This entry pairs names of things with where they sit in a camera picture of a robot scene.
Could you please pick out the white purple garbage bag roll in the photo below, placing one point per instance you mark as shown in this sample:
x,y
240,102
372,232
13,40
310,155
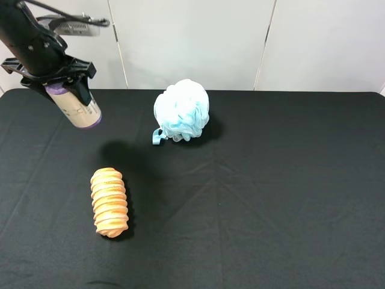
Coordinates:
x,y
80,115

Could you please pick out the black tablecloth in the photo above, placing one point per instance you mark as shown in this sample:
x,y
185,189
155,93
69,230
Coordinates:
x,y
282,190

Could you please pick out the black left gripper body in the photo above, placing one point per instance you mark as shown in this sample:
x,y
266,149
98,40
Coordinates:
x,y
71,69

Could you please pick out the light blue bath pouf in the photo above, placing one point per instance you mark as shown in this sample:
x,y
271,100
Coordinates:
x,y
181,111

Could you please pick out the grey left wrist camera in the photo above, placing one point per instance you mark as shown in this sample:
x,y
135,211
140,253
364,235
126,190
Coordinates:
x,y
64,26

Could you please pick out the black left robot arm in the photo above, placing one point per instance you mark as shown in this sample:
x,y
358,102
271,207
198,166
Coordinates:
x,y
40,54

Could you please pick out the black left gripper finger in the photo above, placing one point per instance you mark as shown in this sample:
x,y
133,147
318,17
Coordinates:
x,y
37,87
81,90

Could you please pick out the orange spiral bread loaf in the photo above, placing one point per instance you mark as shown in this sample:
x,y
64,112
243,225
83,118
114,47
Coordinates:
x,y
109,202

